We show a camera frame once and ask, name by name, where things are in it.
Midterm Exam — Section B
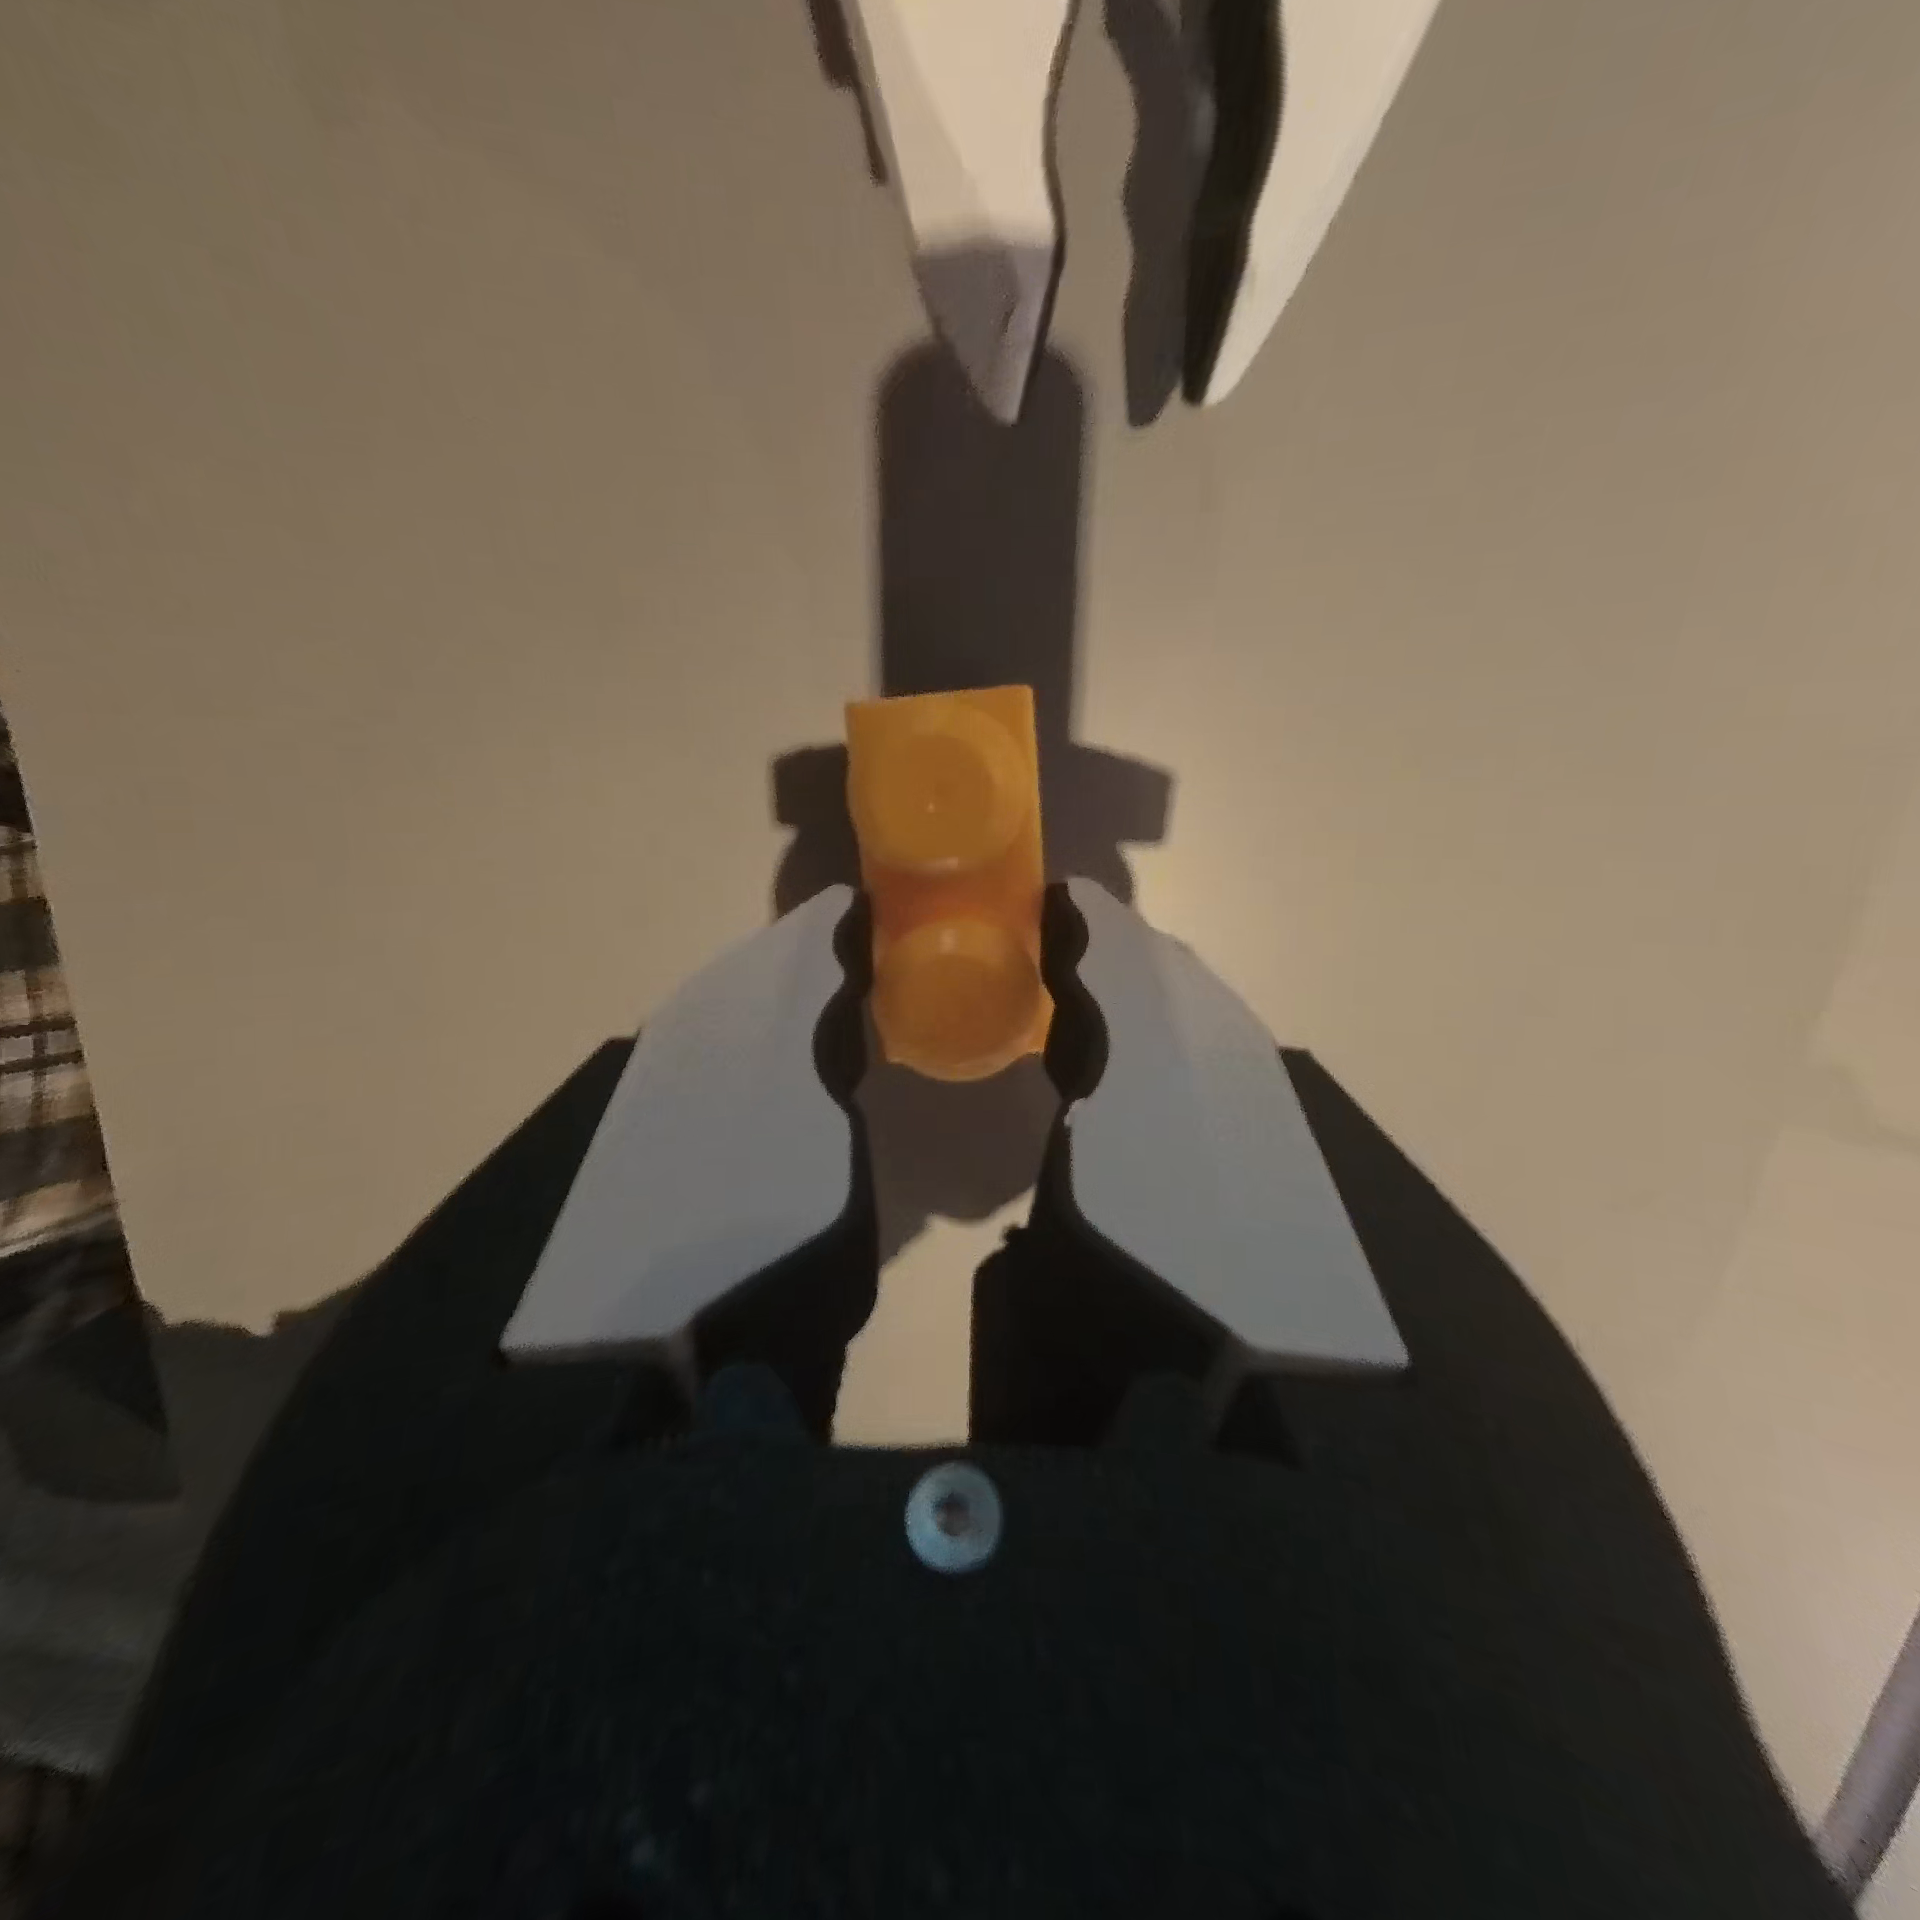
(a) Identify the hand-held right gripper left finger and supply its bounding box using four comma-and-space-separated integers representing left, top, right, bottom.
504, 884, 880, 1360

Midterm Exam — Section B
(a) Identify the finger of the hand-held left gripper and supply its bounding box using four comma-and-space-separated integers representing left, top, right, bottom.
1106, 0, 1432, 430
832, 0, 1084, 424

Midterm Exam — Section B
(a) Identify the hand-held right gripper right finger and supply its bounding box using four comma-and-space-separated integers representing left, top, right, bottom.
1036, 878, 1412, 1376

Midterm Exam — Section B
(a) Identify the orange two-stud mega block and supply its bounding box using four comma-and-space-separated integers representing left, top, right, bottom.
843, 685, 1055, 1082

